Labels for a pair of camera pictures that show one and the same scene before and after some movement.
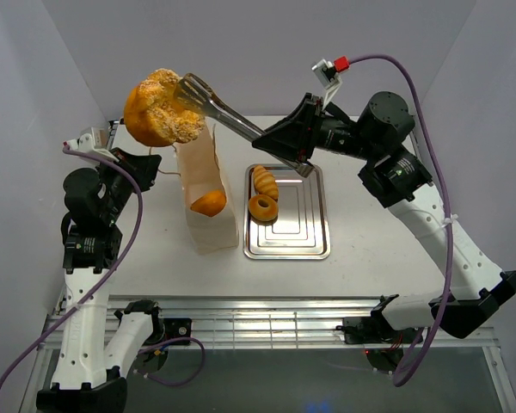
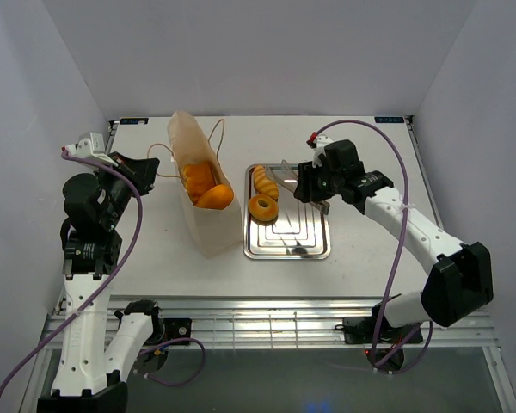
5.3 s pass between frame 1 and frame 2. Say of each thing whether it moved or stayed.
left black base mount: stayed
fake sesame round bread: moved
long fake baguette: moved
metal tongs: moved
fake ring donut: stayed
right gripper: moved
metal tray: stayed
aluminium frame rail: stayed
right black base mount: stayed
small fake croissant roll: stayed
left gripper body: stayed
